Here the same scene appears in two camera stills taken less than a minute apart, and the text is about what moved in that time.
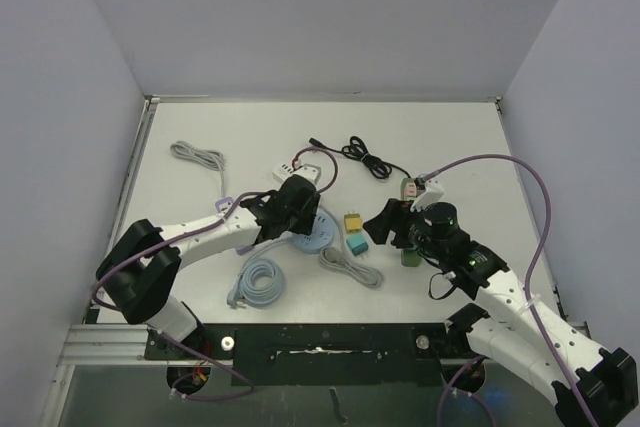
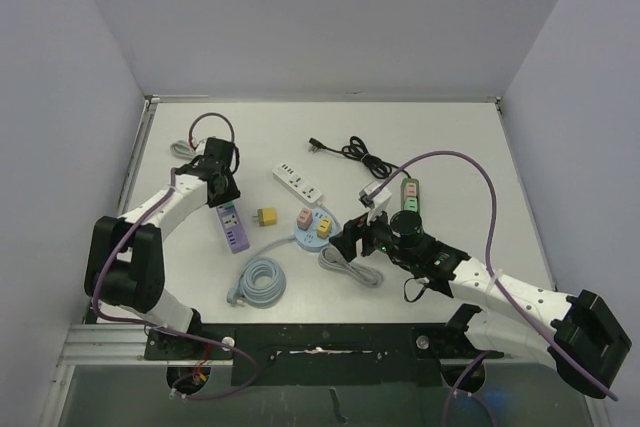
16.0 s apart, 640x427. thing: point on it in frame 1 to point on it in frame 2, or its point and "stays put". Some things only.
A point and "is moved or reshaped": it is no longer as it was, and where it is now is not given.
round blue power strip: (322, 235) stays put
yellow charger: (353, 222) is moved or reshaped
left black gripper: (303, 225) to (230, 195)
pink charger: (411, 189) stays put
